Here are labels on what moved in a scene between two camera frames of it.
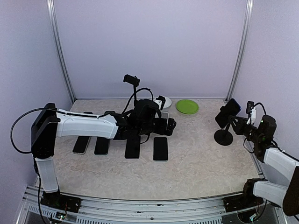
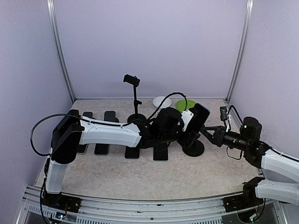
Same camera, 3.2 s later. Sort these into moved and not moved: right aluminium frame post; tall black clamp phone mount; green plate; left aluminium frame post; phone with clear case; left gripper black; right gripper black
Moved: left gripper black; right gripper black
Not moved: right aluminium frame post; phone with clear case; left aluminium frame post; tall black clamp phone mount; green plate
